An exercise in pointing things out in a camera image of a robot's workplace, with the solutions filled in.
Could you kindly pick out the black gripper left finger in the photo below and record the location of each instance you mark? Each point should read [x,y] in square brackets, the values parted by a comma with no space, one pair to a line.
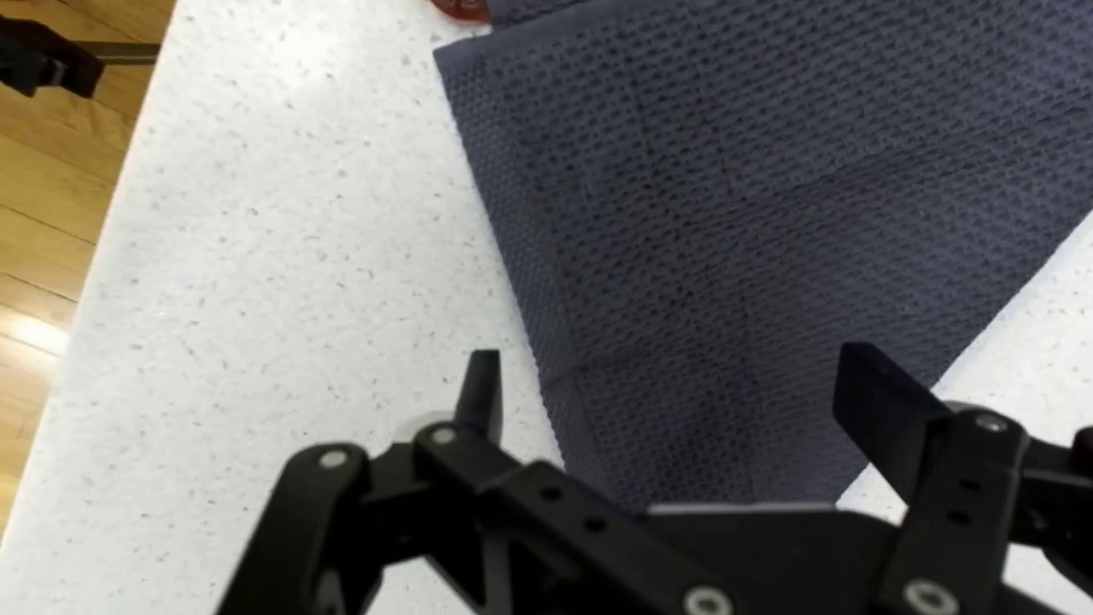
[456,515]

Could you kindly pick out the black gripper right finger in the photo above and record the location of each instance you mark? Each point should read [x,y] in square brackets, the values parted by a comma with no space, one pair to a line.
[956,491]

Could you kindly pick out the grey towel with red tag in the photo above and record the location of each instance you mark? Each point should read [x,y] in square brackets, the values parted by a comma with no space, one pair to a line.
[773,226]

